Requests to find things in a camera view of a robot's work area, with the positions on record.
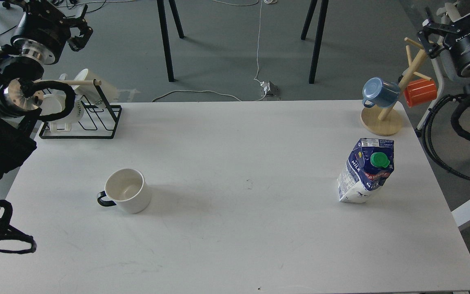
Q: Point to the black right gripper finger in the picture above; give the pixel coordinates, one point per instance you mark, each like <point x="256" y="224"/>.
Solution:
<point x="432" y="28"/>
<point x="451" y="13"/>

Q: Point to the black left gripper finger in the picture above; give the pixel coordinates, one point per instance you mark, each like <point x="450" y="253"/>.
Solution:
<point x="78" y="42"/>
<point x="80" y="13"/>

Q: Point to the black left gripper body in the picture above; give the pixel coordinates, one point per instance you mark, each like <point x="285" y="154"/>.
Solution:
<point x="43" y="23"/>

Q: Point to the white mug black handle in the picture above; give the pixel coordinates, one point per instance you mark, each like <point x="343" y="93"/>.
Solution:
<point x="126" y="188"/>

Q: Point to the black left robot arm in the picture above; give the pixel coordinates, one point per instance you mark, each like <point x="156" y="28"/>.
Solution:
<point x="25" y="98"/>

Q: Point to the blue white milk carton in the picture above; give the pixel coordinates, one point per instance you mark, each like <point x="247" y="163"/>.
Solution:
<point x="366" y="170"/>

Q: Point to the orange mug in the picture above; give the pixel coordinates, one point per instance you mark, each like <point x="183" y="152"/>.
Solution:
<point x="420" y="91"/>

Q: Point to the blue mug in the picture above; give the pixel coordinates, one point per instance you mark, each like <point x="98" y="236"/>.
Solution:
<point x="377" y="92"/>

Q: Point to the wooden mug tree stand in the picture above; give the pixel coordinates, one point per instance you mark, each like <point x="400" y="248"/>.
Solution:
<point x="387" y="122"/>

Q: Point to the white power adapter plug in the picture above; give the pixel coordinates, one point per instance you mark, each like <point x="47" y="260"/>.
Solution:
<point x="269" y="89"/>

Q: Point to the black wire cup rack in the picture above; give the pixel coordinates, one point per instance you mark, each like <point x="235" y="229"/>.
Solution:
<point x="92" y="117"/>

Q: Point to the black right table leg frame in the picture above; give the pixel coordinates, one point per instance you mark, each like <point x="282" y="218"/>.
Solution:
<point x="318" y="36"/>

